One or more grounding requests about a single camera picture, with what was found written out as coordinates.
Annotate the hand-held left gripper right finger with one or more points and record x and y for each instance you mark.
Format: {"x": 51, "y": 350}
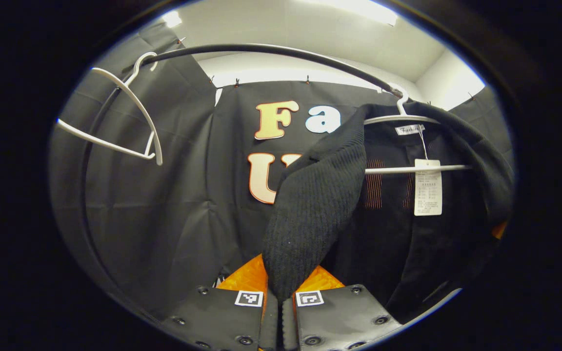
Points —
{"x": 288, "y": 326}

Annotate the black backdrop cloth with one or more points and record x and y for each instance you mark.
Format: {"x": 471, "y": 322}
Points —
{"x": 178, "y": 195}

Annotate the row of backdrop clips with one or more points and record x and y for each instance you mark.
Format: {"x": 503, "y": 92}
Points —
{"x": 236, "y": 83}

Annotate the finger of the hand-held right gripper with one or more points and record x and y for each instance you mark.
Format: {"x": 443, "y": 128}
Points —
{"x": 499, "y": 230}

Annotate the white paper hang tag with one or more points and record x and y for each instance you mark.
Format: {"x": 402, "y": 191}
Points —
{"x": 427, "y": 190}

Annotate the small ceiling light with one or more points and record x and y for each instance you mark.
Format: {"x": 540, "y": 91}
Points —
{"x": 171, "y": 19}

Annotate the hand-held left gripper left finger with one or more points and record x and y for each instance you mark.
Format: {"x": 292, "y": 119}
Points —
{"x": 269, "y": 326}

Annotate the black arched clothes rack rail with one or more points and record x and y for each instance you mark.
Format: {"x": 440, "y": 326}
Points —
{"x": 242, "y": 46}

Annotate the white clothes hanger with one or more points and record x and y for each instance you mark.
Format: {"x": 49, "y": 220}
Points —
{"x": 159, "y": 153}
{"x": 393, "y": 118}

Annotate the black knit jacket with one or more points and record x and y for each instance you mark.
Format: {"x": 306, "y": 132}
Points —
{"x": 310, "y": 209}

